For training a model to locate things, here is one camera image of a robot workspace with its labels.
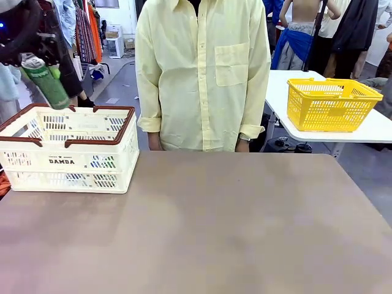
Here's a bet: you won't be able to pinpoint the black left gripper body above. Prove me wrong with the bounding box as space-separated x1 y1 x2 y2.
33 32 61 67

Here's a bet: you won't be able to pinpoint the dark green drink can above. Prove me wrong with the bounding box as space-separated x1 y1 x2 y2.
20 53 70 110

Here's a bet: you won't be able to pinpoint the person's right forearm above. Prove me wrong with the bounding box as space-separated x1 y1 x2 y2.
148 131 164 151

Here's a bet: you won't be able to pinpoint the yellow plastic shopping basket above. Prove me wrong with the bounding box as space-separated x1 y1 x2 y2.
287 77 384 133

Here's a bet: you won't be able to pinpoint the mannequin with maroon apron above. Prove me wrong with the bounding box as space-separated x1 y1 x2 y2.
36 0 96 108

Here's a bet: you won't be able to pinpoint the light denim shirt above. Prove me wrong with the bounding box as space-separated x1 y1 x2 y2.
56 0 77 48

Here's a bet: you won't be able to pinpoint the black metal chair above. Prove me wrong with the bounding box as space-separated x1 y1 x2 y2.
81 62 111 96

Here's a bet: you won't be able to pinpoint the striped hanging garments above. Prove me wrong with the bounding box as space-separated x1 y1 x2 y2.
73 0 97 64

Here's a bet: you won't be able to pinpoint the light blue fuzzy garment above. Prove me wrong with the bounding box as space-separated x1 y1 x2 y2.
0 62 22 102

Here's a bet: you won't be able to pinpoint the orange hanging garment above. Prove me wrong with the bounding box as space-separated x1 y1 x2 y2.
88 2 103 64

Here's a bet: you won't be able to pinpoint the white cabinet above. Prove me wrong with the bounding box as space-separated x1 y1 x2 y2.
105 24 125 59

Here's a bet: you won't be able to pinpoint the blue and white drink can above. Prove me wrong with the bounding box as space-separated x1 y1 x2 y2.
91 155 107 170

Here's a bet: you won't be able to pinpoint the orange cloth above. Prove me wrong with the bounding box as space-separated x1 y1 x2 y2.
0 170 12 200

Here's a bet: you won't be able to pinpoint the person in yellow shirt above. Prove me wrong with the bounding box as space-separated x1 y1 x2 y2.
134 0 273 153

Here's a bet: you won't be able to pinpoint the white side table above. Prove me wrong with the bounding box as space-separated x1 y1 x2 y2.
263 69 392 160

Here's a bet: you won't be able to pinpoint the blue and grey draped skirt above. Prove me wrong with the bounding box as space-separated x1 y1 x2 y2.
271 21 316 71

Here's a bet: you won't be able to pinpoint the bare torso mannequin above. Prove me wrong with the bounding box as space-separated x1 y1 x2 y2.
271 0 342 71

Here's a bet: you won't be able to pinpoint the black stand pole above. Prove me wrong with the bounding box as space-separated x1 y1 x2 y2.
301 0 328 73

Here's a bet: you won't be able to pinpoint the black hanging garment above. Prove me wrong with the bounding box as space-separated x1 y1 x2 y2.
332 0 380 80

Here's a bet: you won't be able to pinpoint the person in grey clothes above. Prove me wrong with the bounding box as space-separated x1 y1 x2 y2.
358 41 392 120

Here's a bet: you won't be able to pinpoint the person in white shirt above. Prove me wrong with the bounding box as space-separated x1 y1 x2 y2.
375 0 392 31

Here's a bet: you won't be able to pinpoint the cream basket with brown handles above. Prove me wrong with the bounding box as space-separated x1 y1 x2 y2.
0 103 140 194

